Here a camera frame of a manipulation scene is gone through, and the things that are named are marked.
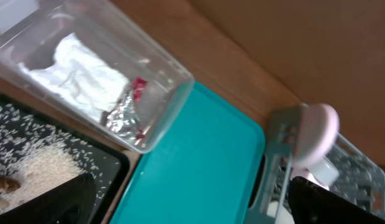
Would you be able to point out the red silver foil wrapper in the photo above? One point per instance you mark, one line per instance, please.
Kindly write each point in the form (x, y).
(123, 120)

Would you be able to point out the white plastic cup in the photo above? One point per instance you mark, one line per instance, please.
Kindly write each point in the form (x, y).
(282, 215)

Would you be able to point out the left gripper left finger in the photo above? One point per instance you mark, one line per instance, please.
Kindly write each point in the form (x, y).
(71, 202)

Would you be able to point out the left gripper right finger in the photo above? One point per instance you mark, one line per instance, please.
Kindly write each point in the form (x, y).
(310, 204)

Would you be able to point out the clear plastic waste bin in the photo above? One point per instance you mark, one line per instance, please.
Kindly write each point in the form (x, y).
(31, 30)

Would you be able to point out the pink round plate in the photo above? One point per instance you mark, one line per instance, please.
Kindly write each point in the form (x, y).
(318, 130)

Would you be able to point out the black plastic tray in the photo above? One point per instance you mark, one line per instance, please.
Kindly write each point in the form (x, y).
(114, 164)

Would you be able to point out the white napkin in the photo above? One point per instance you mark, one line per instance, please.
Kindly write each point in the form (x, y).
(81, 78)

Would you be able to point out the grey plastic dish rack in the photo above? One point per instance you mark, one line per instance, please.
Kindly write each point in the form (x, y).
(361, 181)

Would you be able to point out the rice and food scraps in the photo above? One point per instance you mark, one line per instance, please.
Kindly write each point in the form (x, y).
(36, 157)

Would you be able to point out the teal plastic serving tray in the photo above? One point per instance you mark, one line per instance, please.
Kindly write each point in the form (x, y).
(202, 171)

